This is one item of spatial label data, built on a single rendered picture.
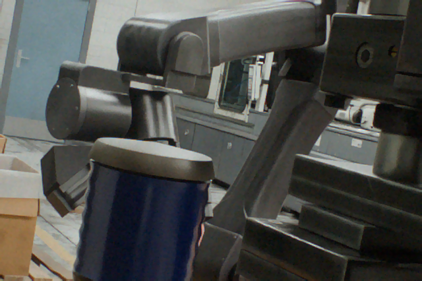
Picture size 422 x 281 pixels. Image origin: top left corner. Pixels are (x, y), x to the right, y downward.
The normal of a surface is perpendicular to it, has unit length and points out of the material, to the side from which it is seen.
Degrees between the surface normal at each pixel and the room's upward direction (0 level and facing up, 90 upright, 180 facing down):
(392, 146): 90
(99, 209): 104
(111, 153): 71
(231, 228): 64
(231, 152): 90
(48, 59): 90
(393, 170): 90
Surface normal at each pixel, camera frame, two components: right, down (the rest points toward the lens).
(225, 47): 0.81, 0.17
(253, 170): -0.58, -0.50
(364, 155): -0.88, -0.13
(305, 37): 0.51, 0.27
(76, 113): -0.72, -0.11
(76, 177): 0.45, -0.33
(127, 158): -0.25, -0.30
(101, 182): -0.58, -0.30
